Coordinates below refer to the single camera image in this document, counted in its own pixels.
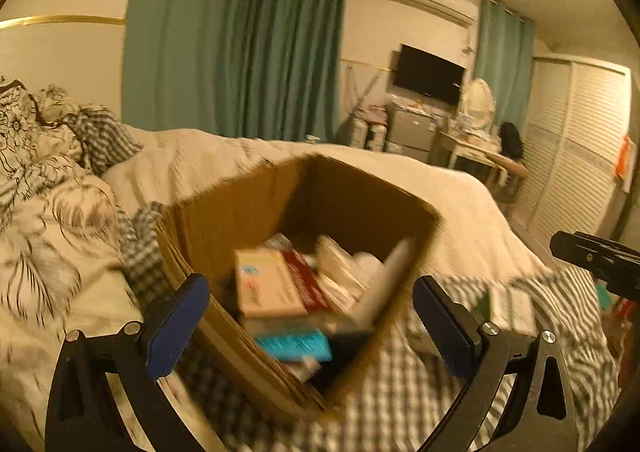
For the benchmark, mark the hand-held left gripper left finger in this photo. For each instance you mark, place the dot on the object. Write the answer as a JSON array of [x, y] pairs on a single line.
[[175, 327]]

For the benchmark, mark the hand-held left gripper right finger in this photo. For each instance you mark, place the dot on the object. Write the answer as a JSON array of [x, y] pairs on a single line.
[[445, 332]]

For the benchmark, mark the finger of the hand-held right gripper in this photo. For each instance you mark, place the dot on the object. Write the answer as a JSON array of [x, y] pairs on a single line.
[[595, 259]]

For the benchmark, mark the red and white medicine box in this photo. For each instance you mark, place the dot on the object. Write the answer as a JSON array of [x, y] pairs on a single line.
[[270, 282]]

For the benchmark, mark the blue foil blister pack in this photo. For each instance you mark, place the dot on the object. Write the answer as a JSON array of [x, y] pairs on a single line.
[[295, 344]]

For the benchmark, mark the taped cardboard box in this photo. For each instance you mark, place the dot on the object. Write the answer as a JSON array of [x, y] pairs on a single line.
[[350, 192]]

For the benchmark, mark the green and white medicine box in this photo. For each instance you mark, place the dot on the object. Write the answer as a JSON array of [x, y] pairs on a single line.
[[510, 307]]

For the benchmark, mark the grey checkered bedsheet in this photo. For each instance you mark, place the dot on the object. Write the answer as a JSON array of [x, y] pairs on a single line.
[[415, 397]]

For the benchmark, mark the orange hanging cloth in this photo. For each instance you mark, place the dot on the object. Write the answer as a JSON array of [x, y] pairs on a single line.
[[625, 162]]

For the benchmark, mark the white louvered wardrobe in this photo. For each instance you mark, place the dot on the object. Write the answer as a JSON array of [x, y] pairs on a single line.
[[575, 142]]

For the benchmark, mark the wooden chair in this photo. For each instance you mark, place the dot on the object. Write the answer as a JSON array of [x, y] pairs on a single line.
[[510, 172]]

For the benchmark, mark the white blanket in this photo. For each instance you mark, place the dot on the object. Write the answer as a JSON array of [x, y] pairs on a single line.
[[475, 212]]

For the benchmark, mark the black bag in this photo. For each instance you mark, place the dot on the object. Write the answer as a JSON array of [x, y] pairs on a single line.
[[511, 142]]

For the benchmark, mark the floral print duvet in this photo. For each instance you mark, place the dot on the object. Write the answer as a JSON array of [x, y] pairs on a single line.
[[50, 232]]

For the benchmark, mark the dressing table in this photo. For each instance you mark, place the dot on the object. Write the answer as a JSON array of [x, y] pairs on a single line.
[[470, 147]]

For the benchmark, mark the white oval vanity mirror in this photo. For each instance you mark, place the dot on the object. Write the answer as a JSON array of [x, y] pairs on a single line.
[[477, 102]]

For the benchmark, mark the grey cabinet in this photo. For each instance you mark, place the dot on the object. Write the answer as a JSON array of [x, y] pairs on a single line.
[[410, 127]]

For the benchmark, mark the white plastic drawer unit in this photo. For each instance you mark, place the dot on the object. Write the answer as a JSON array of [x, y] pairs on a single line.
[[370, 132]]

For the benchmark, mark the narrow green curtain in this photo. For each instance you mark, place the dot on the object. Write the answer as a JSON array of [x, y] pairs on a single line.
[[505, 62]]

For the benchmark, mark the wide green curtain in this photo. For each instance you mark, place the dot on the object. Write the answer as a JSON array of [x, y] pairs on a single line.
[[225, 32]]

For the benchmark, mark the wall-mounted black television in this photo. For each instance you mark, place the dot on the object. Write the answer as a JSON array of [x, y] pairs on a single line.
[[427, 74]]

